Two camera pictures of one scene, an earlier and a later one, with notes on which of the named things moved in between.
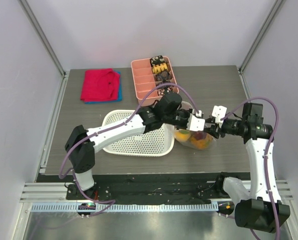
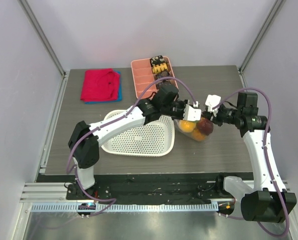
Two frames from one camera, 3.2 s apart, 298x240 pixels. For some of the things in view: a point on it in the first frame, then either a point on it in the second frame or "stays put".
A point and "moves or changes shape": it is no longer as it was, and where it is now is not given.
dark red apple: (200, 135) moves or changes shape
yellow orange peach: (182, 135) moves or changes shape
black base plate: (153, 188) stays put
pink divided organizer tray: (143, 80) stays put
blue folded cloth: (119, 93) stays put
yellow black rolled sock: (160, 68) stays put
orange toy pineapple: (202, 144) → (197, 134)
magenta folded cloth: (100, 85) stays put
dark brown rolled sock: (163, 76) stays put
